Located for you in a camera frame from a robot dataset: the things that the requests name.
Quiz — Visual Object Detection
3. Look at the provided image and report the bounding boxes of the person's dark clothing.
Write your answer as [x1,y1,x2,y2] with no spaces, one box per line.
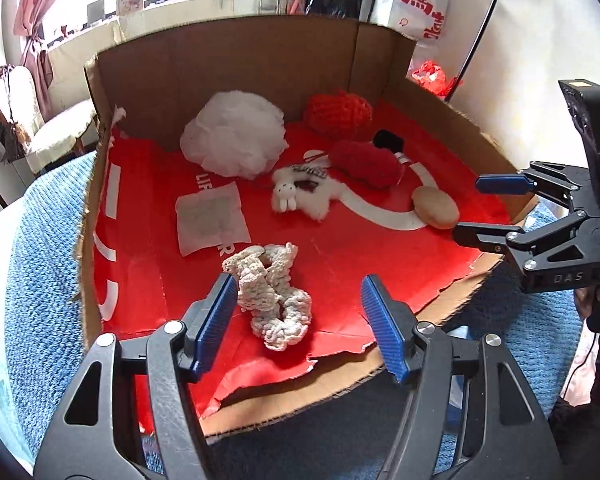
[550,330,600,480]

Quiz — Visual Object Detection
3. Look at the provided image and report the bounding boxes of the chair with white cover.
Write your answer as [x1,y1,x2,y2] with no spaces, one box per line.
[0,62,101,173]

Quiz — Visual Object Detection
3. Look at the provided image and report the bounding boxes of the person's right hand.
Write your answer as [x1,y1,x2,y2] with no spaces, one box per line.
[574,290,592,322]

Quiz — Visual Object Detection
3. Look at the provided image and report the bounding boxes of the pink curtain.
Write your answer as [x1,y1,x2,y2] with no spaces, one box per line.
[12,0,83,106]

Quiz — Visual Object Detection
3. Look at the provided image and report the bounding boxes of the beige oval sponge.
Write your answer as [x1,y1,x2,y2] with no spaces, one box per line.
[411,186,460,230]

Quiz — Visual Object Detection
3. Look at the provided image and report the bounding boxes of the blue knitted blanket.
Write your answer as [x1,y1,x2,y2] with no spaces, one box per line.
[10,150,586,476]

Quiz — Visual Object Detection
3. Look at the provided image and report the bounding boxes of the red plastic bag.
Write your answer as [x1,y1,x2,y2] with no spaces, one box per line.
[410,59,463,98]

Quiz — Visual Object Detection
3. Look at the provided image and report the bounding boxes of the red knitted toy black tag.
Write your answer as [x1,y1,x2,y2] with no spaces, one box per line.
[328,130,411,191]

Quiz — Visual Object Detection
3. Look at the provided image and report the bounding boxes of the pink plastic bag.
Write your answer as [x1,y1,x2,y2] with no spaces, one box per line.
[407,37,448,81]

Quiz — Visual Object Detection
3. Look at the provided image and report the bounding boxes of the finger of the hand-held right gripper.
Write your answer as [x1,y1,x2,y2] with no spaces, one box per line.
[476,161,595,213]
[452,209,600,275]

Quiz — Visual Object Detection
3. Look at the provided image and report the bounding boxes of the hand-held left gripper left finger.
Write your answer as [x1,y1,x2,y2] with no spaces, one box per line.
[32,272,238,480]

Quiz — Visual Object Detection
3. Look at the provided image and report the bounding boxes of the black clothes rack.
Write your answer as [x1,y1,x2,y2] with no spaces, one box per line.
[447,0,511,106]

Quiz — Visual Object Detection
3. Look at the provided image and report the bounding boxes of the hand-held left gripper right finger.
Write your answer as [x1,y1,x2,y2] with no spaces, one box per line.
[361,274,566,480]

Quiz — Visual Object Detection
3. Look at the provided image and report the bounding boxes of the cream crocheted piece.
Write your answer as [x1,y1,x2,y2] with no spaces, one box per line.
[222,242,313,351]

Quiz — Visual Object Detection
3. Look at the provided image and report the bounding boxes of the white bunny plush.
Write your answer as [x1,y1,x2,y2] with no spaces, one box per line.
[271,162,351,222]

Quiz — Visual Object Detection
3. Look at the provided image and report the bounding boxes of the cardboard box with red lining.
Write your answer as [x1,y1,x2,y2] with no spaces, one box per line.
[75,14,540,443]

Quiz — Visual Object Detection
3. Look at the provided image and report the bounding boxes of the red knitted ball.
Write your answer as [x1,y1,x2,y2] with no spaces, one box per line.
[302,89,374,142]

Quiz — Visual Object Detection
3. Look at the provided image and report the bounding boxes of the white mesh bath pouf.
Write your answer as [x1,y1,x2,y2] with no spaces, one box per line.
[180,90,289,181]

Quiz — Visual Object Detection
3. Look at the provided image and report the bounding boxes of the hanging shoulder bags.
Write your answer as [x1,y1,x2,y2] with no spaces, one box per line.
[0,67,28,163]

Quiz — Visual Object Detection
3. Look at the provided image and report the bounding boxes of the white paper bag red print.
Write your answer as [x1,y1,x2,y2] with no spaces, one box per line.
[370,0,452,41]

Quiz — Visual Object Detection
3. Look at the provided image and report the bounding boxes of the cream cloth cover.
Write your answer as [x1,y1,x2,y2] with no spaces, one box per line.
[45,0,261,106]

